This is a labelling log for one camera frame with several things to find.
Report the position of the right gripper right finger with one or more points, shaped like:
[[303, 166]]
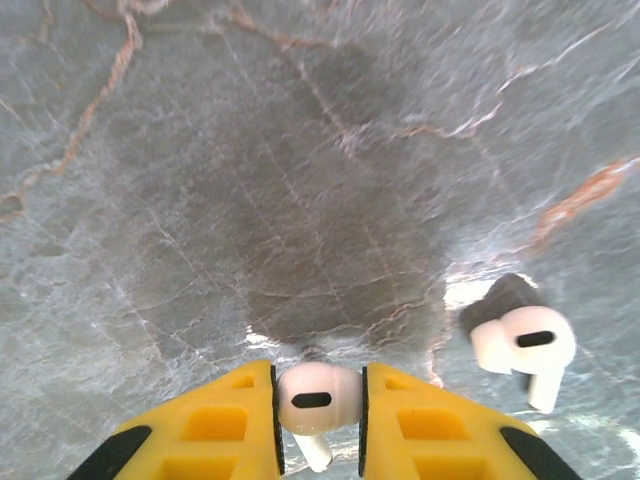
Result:
[[430, 430]]

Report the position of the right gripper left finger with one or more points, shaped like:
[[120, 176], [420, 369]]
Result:
[[210, 425]]

